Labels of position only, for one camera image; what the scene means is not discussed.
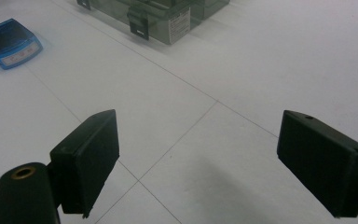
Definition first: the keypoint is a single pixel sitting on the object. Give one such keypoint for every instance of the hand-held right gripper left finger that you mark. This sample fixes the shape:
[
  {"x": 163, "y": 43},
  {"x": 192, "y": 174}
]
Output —
[{"x": 84, "y": 161}]

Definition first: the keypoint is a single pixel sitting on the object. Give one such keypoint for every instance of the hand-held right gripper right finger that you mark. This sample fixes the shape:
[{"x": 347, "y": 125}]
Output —
[{"x": 326, "y": 161}]

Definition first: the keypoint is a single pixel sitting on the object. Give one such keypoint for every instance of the blue digital scale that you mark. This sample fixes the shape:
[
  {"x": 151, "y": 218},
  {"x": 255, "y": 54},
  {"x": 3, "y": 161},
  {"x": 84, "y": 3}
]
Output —
[{"x": 7, "y": 42}]

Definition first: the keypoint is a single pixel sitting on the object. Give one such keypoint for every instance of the transparent green storage box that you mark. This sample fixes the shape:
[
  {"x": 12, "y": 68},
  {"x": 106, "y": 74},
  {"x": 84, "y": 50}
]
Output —
[{"x": 164, "y": 17}]

